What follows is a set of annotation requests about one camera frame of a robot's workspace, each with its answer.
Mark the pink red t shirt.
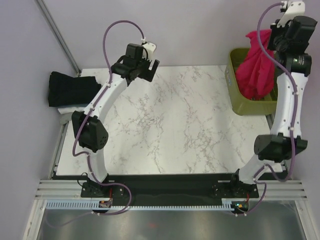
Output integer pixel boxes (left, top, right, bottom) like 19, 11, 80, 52
235, 31, 275, 100

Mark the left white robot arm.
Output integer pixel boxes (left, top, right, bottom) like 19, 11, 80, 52
71, 42, 160, 198

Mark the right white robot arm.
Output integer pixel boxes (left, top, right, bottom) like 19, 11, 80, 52
212, 15, 317, 198

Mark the folded black t shirt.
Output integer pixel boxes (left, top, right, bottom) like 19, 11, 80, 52
48, 71, 102, 108

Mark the olive green plastic basket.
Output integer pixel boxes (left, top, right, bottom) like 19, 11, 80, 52
224, 47, 278, 116

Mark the folded grey t shirt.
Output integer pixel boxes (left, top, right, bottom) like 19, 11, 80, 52
59, 112, 73, 125

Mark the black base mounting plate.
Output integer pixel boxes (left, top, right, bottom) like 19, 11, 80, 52
88, 173, 259, 206

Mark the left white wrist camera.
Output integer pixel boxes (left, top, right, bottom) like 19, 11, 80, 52
141, 42, 157, 62

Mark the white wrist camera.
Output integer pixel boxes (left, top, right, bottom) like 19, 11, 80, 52
141, 42, 157, 62
276, 0, 306, 28

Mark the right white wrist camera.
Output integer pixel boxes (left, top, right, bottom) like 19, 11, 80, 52
276, 0, 306, 28

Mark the left vertical aluminium post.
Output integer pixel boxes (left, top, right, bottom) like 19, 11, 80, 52
34, 0, 82, 77

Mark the aluminium frame rail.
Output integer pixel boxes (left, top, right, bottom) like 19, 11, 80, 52
35, 180, 307, 201

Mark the white slotted cable duct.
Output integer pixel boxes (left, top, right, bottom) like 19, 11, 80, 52
45, 198, 250, 211

